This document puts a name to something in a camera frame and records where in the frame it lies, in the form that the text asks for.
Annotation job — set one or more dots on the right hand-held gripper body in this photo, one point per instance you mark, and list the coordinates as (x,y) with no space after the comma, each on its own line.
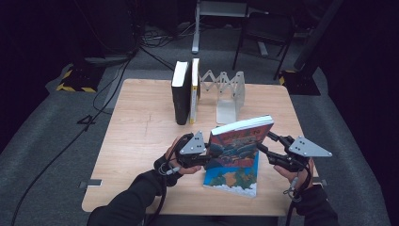
(306,149)

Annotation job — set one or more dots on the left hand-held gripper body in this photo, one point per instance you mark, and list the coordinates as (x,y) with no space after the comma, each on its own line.
(193,146)

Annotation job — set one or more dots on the red illustrated book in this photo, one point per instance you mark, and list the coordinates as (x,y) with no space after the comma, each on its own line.
(235,147)

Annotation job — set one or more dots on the blue book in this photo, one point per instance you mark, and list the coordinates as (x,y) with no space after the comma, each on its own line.
(232,180)

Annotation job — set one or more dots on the expandable metal book rack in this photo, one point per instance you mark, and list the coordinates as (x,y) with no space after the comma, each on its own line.
(226,111)

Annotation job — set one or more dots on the thick black book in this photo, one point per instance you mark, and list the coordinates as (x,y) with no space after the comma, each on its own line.
(182,100)

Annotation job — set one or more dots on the yellow book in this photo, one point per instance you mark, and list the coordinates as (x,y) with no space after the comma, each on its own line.
(194,94)

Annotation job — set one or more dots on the person's left hand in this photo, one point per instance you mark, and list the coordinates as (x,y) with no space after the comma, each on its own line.
(188,171)

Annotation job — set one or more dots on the person's right hand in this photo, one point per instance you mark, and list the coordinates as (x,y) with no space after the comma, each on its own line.
(290,175)

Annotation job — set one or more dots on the black chair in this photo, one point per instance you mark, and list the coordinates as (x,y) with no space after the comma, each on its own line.
(238,47)

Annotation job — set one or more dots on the black slanted pole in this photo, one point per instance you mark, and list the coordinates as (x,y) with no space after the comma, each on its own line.
(316,34)

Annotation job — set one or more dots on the grey desk with metal leg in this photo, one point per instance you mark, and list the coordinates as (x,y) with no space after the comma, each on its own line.
(196,31)

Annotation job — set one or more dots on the black yellow striped stand base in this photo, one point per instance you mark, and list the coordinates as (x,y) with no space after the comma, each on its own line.
(78,80)

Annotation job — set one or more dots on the metal table bracket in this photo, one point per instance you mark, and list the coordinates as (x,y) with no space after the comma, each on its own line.
(320,181)
(92,182)

